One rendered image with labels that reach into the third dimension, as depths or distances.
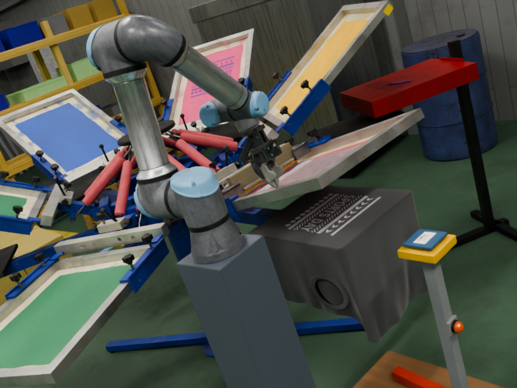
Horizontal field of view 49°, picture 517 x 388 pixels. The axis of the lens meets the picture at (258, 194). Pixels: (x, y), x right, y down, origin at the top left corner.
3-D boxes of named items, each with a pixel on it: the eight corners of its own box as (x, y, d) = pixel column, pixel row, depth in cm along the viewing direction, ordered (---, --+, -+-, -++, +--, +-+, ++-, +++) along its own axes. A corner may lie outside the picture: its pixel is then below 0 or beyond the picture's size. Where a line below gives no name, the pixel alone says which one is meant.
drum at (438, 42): (510, 131, 496) (491, 21, 464) (482, 161, 455) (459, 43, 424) (441, 135, 541) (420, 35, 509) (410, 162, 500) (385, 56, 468)
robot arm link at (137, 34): (153, -6, 133) (275, 91, 168) (124, 6, 140) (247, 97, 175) (141, 38, 130) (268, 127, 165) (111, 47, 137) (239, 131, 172)
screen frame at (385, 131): (425, 116, 203) (420, 107, 202) (322, 188, 170) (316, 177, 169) (291, 162, 267) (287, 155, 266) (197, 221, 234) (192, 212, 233)
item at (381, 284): (437, 285, 227) (414, 189, 213) (371, 354, 201) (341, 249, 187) (430, 284, 229) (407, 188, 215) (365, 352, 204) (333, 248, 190)
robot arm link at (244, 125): (229, 124, 184) (247, 115, 189) (236, 137, 185) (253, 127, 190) (242, 118, 178) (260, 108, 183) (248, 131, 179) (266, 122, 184)
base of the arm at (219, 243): (219, 266, 145) (206, 232, 142) (182, 261, 156) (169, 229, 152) (256, 237, 155) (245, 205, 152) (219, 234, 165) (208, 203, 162)
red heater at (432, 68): (435, 75, 343) (431, 55, 339) (480, 81, 299) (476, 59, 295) (343, 109, 335) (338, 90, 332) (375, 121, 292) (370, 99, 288)
